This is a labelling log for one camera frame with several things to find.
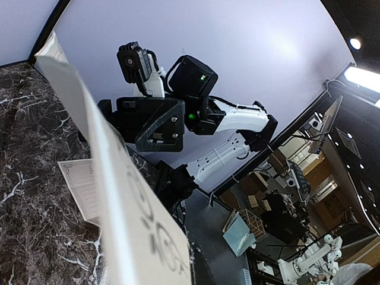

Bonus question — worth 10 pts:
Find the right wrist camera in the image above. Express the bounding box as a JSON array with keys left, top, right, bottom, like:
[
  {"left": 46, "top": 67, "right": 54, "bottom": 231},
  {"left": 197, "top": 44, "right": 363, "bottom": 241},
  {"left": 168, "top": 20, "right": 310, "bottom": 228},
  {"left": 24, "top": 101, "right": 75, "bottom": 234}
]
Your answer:
[{"left": 116, "top": 42, "right": 159, "bottom": 84}]

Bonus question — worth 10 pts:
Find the cream letter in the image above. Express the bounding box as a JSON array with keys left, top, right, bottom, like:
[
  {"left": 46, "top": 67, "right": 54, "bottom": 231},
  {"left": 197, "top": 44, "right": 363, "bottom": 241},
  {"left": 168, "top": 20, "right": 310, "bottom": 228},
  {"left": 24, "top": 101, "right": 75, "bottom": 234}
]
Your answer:
[{"left": 35, "top": 33, "right": 192, "bottom": 284}]

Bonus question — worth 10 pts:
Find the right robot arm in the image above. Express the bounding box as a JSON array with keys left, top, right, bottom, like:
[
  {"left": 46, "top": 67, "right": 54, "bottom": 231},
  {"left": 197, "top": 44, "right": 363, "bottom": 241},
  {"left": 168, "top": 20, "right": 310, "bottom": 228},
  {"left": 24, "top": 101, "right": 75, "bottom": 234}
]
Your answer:
[{"left": 99, "top": 51, "right": 277, "bottom": 209}]

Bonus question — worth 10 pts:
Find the light blue box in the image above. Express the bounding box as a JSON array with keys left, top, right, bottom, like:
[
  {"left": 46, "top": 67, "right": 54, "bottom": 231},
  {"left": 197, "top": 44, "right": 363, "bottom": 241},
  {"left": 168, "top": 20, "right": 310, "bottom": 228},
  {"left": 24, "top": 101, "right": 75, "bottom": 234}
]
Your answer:
[{"left": 222, "top": 213, "right": 257, "bottom": 257}]

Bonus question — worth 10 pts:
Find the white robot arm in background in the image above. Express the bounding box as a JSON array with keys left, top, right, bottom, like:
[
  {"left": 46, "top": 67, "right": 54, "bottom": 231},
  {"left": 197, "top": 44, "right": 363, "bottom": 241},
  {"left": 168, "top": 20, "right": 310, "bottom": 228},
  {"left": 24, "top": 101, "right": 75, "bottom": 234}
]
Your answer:
[{"left": 277, "top": 235, "right": 343, "bottom": 284}]

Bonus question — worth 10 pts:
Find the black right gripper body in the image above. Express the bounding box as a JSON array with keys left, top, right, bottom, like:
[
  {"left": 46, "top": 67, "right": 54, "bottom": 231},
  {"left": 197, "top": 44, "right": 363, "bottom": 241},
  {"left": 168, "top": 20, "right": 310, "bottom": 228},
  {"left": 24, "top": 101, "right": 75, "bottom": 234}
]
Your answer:
[{"left": 97, "top": 97, "right": 185, "bottom": 152}]

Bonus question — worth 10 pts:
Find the right black frame post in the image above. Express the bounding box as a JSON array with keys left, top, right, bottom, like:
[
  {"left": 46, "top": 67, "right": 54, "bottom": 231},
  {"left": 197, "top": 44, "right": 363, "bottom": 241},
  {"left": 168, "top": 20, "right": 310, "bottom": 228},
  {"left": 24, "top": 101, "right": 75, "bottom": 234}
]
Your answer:
[{"left": 213, "top": 88, "right": 342, "bottom": 202}]

